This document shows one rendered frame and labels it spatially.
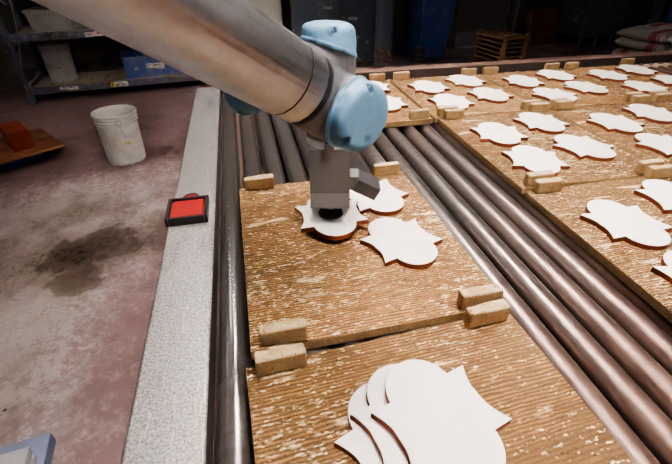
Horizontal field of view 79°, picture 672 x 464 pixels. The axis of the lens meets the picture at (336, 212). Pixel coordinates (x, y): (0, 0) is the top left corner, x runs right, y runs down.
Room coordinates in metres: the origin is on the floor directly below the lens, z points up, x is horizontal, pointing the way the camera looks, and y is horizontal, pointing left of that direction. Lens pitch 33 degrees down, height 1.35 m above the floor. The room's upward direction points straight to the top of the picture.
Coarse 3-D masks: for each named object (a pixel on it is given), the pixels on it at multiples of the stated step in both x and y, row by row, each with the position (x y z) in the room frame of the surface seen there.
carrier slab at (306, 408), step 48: (432, 336) 0.35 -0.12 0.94; (480, 336) 0.35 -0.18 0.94; (528, 336) 0.35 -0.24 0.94; (288, 384) 0.28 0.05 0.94; (336, 384) 0.28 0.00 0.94; (480, 384) 0.28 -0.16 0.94; (528, 384) 0.28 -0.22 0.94; (288, 432) 0.22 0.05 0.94; (336, 432) 0.22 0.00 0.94; (528, 432) 0.22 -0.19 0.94; (576, 432) 0.22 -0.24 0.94
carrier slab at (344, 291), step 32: (256, 192) 0.70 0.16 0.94; (288, 192) 0.70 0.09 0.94; (416, 192) 0.70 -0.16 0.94; (256, 224) 0.59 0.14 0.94; (288, 224) 0.59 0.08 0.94; (256, 256) 0.50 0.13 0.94; (288, 256) 0.50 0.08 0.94; (320, 256) 0.50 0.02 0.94; (352, 256) 0.50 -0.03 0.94; (448, 256) 0.50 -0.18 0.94; (256, 288) 0.43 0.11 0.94; (288, 288) 0.43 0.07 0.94; (320, 288) 0.43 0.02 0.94; (352, 288) 0.43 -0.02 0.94; (384, 288) 0.43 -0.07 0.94; (416, 288) 0.43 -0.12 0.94; (448, 288) 0.43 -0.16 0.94; (256, 320) 0.37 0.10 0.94; (320, 320) 0.37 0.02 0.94; (352, 320) 0.37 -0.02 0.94; (384, 320) 0.37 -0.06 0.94; (416, 320) 0.37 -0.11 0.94; (448, 320) 0.38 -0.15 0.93
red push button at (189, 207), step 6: (174, 204) 0.67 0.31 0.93; (180, 204) 0.67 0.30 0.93; (186, 204) 0.67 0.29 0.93; (192, 204) 0.67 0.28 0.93; (198, 204) 0.67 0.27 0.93; (174, 210) 0.65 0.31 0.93; (180, 210) 0.65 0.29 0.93; (186, 210) 0.65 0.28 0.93; (192, 210) 0.65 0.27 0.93; (198, 210) 0.65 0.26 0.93; (174, 216) 0.63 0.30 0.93
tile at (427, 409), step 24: (408, 360) 0.29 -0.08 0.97; (408, 384) 0.26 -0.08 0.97; (432, 384) 0.26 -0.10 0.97; (456, 384) 0.26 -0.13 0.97; (384, 408) 0.23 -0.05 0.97; (408, 408) 0.23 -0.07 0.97; (432, 408) 0.23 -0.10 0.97; (456, 408) 0.23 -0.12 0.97; (480, 408) 0.23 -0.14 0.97; (408, 432) 0.21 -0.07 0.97; (432, 432) 0.21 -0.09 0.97; (456, 432) 0.21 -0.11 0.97; (480, 432) 0.21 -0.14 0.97; (408, 456) 0.19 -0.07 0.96; (432, 456) 0.19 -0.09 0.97; (456, 456) 0.19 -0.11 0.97; (480, 456) 0.19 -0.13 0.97; (504, 456) 0.19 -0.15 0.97
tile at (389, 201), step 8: (384, 184) 0.72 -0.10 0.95; (352, 192) 0.69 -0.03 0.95; (384, 192) 0.69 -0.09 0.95; (392, 192) 0.69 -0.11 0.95; (400, 192) 0.69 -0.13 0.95; (360, 200) 0.66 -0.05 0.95; (368, 200) 0.66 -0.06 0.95; (376, 200) 0.66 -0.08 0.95; (384, 200) 0.66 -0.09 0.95; (392, 200) 0.66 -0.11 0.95; (400, 200) 0.66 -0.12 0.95; (360, 208) 0.63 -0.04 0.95; (368, 208) 0.63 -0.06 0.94; (376, 208) 0.63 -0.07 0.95; (384, 208) 0.63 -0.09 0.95; (392, 208) 0.63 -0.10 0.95; (400, 208) 0.63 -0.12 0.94
